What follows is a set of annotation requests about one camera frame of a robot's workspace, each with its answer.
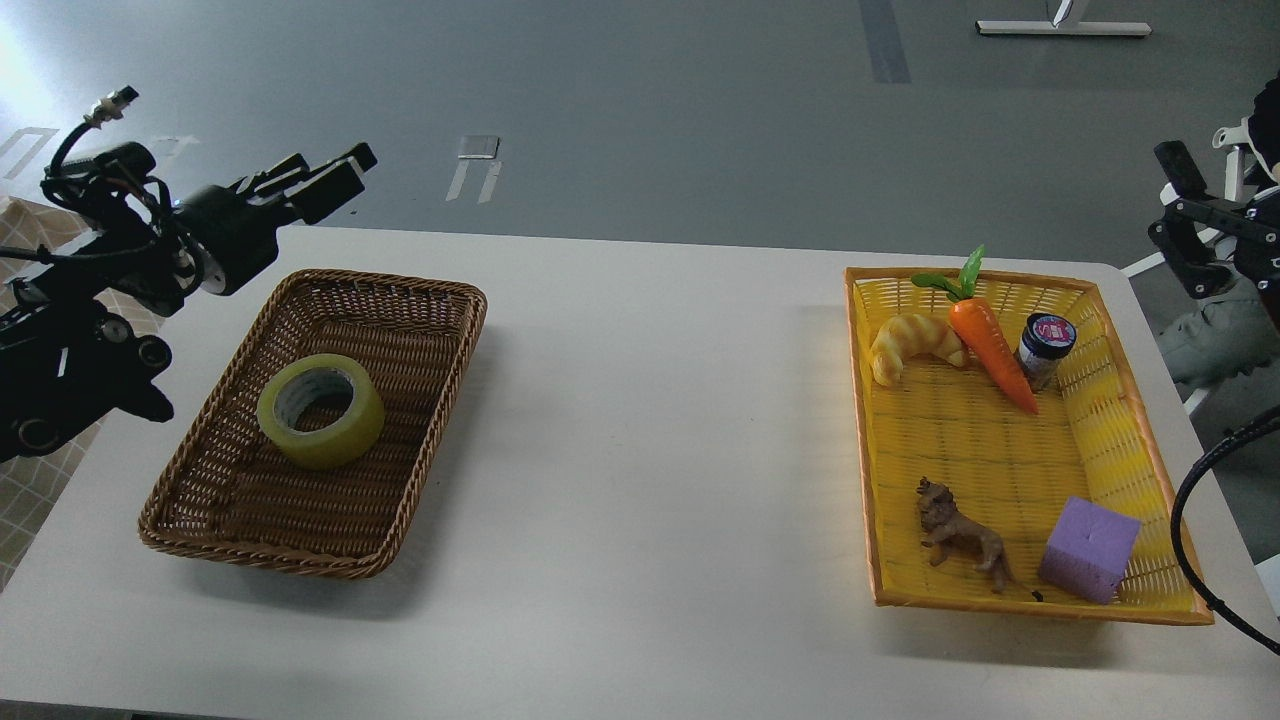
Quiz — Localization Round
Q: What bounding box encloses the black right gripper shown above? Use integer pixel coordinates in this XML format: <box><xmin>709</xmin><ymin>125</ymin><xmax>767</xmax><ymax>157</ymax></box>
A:
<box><xmin>1148</xmin><ymin>140</ymin><xmax>1279</xmax><ymax>331</ymax></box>

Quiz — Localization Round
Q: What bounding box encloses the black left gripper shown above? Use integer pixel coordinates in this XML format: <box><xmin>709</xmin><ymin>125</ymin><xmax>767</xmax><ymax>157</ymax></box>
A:
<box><xmin>175</xmin><ymin>142</ymin><xmax>378</xmax><ymax>296</ymax></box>

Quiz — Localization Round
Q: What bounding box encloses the yellow tape roll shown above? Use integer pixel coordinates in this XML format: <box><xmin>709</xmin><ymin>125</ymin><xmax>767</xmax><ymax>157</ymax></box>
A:
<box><xmin>256</xmin><ymin>354</ymin><xmax>387</xmax><ymax>471</ymax></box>

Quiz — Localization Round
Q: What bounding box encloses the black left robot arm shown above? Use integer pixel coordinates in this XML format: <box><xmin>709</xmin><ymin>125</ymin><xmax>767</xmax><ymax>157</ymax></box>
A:
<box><xmin>1</xmin><ymin>86</ymin><xmax>378</xmax><ymax>461</ymax></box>

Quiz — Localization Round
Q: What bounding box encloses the small dark jar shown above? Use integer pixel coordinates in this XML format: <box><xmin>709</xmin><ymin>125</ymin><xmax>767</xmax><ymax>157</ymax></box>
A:
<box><xmin>1015</xmin><ymin>313</ymin><xmax>1078</xmax><ymax>393</ymax></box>

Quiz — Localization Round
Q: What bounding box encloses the toy carrot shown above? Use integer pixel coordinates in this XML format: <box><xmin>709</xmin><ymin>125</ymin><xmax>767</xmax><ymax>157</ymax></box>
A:
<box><xmin>910</xmin><ymin>245</ymin><xmax>1039</xmax><ymax>415</ymax></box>

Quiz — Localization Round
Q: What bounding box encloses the white stand base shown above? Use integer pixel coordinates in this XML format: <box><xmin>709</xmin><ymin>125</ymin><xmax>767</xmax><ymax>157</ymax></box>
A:
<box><xmin>974</xmin><ymin>1</ymin><xmax>1153</xmax><ymax>38</ymax></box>

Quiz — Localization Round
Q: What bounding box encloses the brown wicker basket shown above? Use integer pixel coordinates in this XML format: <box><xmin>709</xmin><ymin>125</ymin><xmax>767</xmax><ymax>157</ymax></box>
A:
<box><xmin>138</xmin><ymin>269</ymin><xmax>488</xmax><ymax>580</ymax></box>

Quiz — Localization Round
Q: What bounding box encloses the yellow plastic basket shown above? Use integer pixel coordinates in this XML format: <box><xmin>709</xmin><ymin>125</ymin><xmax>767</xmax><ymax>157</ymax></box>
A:
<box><xmin>845</xmin><ymin>266</ymin><xmax>1213</xmax><ymax>626</ymax></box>

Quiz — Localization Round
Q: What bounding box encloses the toy croissant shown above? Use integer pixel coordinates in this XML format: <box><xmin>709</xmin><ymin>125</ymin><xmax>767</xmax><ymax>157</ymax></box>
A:
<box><xmin>870</xmin><ymin>314</ymin><xmax>970</xmax><ymax>388</ymax></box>

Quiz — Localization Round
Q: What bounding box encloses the purple foam cube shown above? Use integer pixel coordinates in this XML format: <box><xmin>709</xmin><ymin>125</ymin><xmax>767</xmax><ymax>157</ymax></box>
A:
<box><xmin>1037</xmin><ymin>496</ymin><xmax>1142</xmax><ymax>605</ymax></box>

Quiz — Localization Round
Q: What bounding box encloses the brown toy lion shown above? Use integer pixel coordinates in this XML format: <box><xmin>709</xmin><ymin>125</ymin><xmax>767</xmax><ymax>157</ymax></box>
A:
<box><xmin>915</xmin><ymin>477</ymin><xmax>1012</xmax><ymax>594</ymax></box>

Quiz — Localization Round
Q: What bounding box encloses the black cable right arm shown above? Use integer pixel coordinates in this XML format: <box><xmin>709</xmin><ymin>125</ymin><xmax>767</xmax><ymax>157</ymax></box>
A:
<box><xmin>1170</xmin><ymin>405</ymin><xmax>1280</xmax><ymax>657</ymax></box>

